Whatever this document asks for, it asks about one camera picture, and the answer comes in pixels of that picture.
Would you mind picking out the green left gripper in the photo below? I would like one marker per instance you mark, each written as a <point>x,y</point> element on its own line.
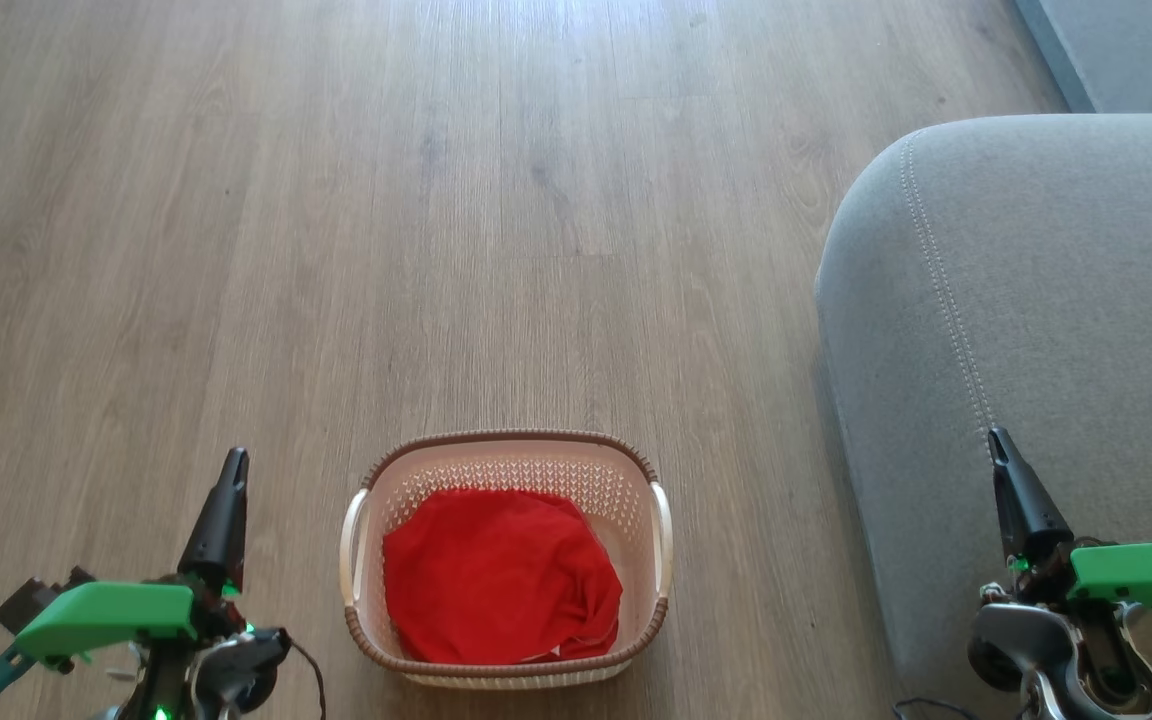
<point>106,610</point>

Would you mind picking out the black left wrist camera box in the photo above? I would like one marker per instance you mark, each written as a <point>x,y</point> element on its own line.
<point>31,600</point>

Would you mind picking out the red cloth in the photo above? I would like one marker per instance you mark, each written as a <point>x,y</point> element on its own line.
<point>496,580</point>

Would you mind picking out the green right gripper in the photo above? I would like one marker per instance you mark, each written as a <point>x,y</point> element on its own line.
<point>1146,575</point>

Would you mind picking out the grey fabric sofa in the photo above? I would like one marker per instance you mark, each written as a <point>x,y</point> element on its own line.
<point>1056,300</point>

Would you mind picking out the cream laundry basket brown rim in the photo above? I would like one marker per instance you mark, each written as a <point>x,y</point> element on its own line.
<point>626,520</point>

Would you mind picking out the grey upholstered furniture piece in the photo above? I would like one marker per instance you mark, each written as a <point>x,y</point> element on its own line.
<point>1146,50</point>

